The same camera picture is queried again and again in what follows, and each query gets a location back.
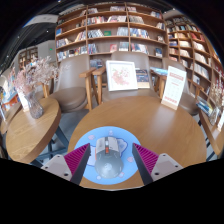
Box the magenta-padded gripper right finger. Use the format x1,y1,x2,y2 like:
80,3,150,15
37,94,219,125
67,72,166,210
131,143,184,186

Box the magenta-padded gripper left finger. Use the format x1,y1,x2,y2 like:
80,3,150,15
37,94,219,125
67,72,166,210
41,143,92,186

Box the grey computer mouse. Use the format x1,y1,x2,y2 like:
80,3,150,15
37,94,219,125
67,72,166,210
94,135,125,180

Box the round blue mouse pad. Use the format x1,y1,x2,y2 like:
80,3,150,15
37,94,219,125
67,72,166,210
73,125,141,186

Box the glass vase with pink flowers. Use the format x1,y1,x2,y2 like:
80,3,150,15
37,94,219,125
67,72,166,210
13,56,60,120

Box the stack of blue books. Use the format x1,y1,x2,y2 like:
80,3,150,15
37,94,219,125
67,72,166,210
195,96,214,117

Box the small white table sign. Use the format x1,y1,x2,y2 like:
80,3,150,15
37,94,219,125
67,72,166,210
216,109,224,133
16,89,30,113

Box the white sign on wooden base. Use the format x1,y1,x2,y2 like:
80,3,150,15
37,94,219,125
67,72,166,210
161,65,188,111

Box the dark upright book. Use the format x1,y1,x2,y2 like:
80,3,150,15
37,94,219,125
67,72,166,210
135,68,151,90

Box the stack of light books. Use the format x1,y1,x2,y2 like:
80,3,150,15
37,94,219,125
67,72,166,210
149,66,170,76

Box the white framed picture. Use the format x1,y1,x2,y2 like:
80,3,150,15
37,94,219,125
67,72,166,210
105,59,139,93

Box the distant wooden bookshelf unit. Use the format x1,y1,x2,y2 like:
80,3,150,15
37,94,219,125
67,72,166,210
18,46,39,71

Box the curved wooden bookshelf unit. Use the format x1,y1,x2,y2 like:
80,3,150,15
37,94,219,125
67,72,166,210
164,13,224,111

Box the flat wooden bookshelf unit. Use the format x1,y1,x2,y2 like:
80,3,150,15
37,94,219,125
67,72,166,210
54,3,168,65

